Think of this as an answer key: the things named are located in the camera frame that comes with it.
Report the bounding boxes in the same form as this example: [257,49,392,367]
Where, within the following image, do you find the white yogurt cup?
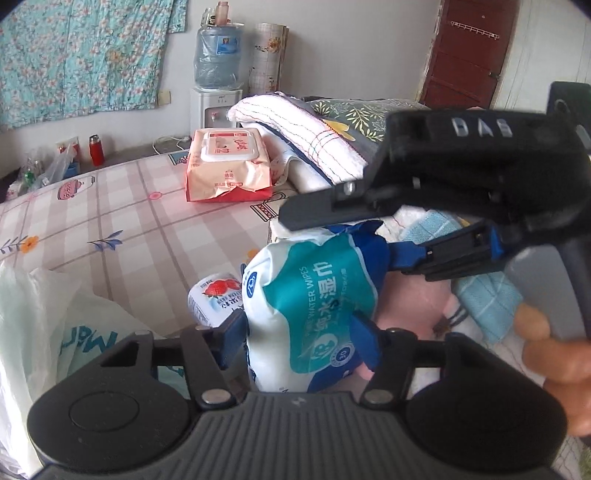
[187,272,245,329]

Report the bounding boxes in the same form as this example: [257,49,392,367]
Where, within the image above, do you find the white blue wet wipes pack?
[241,222,391,395]

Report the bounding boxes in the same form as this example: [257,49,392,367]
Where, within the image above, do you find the dark red door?
[418,0,520,112]

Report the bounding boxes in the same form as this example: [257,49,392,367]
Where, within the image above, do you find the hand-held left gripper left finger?
[99,310,247,409]

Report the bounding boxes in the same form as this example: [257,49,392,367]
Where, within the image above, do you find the rolled patterned mat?
[248,22,291,95]

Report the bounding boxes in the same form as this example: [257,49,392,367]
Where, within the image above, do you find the checked pink bed sheet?
[0,150,287,352]

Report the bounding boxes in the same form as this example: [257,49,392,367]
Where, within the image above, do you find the white cable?
[152,134,192,155]

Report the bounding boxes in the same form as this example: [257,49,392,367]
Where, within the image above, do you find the white striped blanket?
[228,92,416,245]

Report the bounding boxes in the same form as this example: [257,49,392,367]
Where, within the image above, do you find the blue water jug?
[192,25,243,90]

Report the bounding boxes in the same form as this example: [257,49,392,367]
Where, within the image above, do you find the pink plush toy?
[365,272,467,379]

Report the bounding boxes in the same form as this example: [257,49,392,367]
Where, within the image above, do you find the person's right hand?
[512,302,591,437]

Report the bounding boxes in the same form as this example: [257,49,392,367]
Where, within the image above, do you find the white wire rack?
[450,21,502,40]

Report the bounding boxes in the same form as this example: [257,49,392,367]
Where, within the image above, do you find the light blue towel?
[399,210,525,344]

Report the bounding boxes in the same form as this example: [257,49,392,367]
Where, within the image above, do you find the grey quilt yellow pattern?
[277,95,393,160]

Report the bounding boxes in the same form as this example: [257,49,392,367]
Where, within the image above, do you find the clear plastic bag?
[18,148,79,190]

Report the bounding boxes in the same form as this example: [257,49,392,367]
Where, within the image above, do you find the white red package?
[55,138,81,162]

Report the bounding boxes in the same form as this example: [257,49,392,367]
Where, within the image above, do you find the green leaf pattern pillow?
[308,99,430,144]

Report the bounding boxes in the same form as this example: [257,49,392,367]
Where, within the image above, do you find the teal floral wall cloth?
[0,0,189,130]

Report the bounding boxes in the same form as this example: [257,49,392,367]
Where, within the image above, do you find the pink wet wipes pack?
[185,128,274,204]

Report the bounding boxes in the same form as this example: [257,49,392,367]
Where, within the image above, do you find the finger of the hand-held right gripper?
[279,182,404,232]
[385,220,507,283]

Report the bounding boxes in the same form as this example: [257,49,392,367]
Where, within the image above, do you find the white plastic bag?
[0,261,190,476]

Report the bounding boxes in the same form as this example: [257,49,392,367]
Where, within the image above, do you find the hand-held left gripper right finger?
[350,310,488,409]

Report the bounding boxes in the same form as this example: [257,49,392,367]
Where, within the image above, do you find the white water dispenser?
[190,88,243,132]

